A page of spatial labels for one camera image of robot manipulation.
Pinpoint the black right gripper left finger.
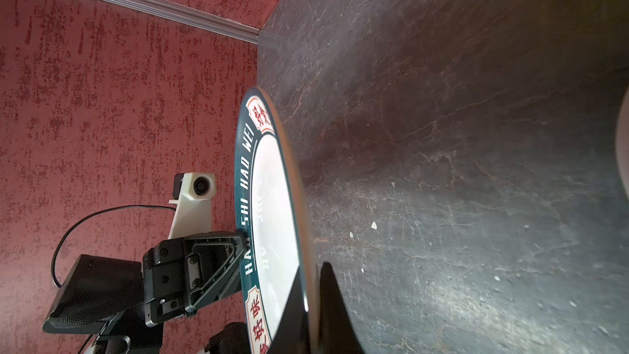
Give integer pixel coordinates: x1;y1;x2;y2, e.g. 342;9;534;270
269;270;310;354

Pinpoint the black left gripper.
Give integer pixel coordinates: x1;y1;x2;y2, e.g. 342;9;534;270
143;231;247;327

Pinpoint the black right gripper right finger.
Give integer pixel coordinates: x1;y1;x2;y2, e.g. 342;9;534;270
319;262;364;354

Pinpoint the green rim hao shi plate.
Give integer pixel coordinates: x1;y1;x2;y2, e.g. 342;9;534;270
234;87;319;353

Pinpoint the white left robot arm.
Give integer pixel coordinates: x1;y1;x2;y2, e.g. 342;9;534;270
43;231;249;353

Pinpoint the green red rim plate right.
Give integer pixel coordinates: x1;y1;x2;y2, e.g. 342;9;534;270
615;91;629;195

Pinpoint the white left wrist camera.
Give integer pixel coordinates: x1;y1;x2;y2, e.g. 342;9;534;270
168;172;216;239

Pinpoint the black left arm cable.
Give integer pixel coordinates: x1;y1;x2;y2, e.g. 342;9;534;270
50;205;178;354

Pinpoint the left aluminium corner post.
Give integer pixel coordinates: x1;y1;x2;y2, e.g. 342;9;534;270
0;0;261;45

